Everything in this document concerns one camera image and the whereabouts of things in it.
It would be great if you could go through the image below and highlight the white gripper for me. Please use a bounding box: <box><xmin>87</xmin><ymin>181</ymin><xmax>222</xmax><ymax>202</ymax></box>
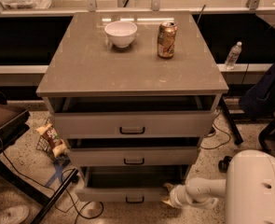
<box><xmin>162</xmin><ymin>183</ymin><xmax>192</xmax><ymax>208</ymax></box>

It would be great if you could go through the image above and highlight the grey drawer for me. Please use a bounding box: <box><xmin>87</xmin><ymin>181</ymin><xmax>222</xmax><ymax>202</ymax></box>
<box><xmin>76</xmin><ymin>165</ymin><xmax>190</xmax><ymax>203</ymax></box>
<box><xmin>50</xmin><ymin>111</ymin><xmax>215</xmax><ymax>139</ymax></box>
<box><xmin>67</xmin><ymin>147</ymin><xmax>199</xmax><ymax>166</ymax></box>

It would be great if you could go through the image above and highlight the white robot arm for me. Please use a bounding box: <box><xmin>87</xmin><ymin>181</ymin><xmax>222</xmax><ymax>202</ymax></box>
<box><xmin>162</xmin><ymin>150</ymin><xmax>275</xmax><ymax>224</ymax></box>

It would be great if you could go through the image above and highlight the grey drawer cabinet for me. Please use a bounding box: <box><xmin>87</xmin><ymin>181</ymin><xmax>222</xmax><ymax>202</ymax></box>
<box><xmin>35</xmin><ymin>10</ymin><xmax>229</xmax><ymax>189</ymax></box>

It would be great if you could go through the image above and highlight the black table leg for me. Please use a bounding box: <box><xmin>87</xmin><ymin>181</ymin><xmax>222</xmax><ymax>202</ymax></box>
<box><xmin>219</xmin><ymin>97</ymin><xmax>243</xmax><ymax>145</ymax></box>

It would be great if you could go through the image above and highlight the snack chip bag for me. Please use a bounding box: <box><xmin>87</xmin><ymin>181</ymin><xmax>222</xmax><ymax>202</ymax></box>
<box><xmin>36</xmin><ymin>123</ymin><xmax>67</xmax><ymax>158</ymax></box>

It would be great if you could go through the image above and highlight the dark blue jacket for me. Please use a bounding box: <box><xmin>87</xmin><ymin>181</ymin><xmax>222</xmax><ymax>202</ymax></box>
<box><xmin>239</xmin><ymin>63</ymin><xmax>275</xmax><ymax>120</ymax></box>

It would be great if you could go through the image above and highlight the clear plastic water bottle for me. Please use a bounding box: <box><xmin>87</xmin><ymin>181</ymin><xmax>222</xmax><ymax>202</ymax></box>
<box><xmin>225</xmin><ymin>41</ymin><xmax>242</xmax><ymax>70</ymax></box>

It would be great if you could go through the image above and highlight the white sneaker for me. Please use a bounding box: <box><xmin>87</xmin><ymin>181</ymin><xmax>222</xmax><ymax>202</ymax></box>
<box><xmin>0</xmin><ymin>205</ymin><xmax>29</xmax><ymax>224</ymax></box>

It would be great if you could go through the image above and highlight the gold soda can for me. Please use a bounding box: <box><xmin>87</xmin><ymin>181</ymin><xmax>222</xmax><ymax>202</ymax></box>
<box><xmin>158</xmin><ymin>21</ymin><xmax>177</xmax><ymax>59</ymax></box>

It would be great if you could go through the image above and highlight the white ceramic bowl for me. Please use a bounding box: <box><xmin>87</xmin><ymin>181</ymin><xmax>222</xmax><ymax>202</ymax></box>
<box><xmin>104</xmin><ymin>21</ymin><xmax>137</xmax><ymax>48</ymax></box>

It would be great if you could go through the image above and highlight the black cart on left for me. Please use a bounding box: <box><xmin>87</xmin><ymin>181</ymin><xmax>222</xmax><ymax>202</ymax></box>
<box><xmin>0</xmin><ymin>92</ymin><xmax>78</xmax><ymax>224</ymax></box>

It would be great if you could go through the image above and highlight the black floor cable right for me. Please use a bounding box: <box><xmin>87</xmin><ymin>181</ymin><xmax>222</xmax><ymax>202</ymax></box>
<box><xmin>199</xmin><ymin>112</ymin><xmax>232</xmax><ymax>150</ymax></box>

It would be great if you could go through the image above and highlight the black wire basket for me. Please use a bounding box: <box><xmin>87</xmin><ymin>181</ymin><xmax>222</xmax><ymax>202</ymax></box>
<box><xmin>35</xmin><ymin>119</ymin><xmax>66</xmax><ymax>162</ymax></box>

